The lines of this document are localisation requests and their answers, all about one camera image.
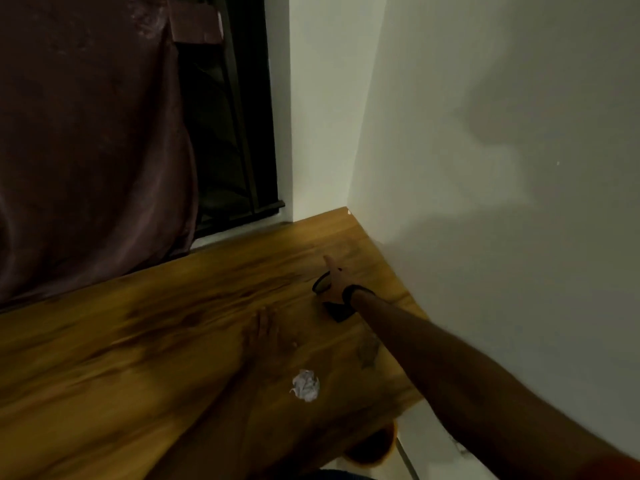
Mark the person's left hand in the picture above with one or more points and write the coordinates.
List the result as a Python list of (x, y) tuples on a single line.
[(264, 339)]

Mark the person's right hand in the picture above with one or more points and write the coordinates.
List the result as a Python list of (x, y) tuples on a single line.
[(338, 288)]

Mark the person's left fingers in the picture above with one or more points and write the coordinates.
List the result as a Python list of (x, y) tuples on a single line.
[(267, 320)]

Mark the person's right fingers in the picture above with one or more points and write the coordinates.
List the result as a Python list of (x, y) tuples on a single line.
[(331, 265)]

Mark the person's right forearm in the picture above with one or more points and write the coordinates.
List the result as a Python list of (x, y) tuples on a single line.
[(450, 374)]

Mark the person's left forearm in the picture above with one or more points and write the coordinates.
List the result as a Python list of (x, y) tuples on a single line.
[(220, 424)]

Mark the black wristband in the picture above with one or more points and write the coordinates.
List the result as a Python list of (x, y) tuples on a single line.
[(356, 293)]

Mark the crumpled white paper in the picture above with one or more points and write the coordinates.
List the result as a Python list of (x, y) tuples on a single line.
[(305, 385)]

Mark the orange bucket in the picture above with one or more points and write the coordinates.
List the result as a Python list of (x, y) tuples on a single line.
[(372, 447)]

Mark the dark brown curtain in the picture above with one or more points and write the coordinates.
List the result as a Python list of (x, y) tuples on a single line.
[(90, 139)]

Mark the black window frame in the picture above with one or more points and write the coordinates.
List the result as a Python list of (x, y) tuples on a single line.
[(230, 119)]

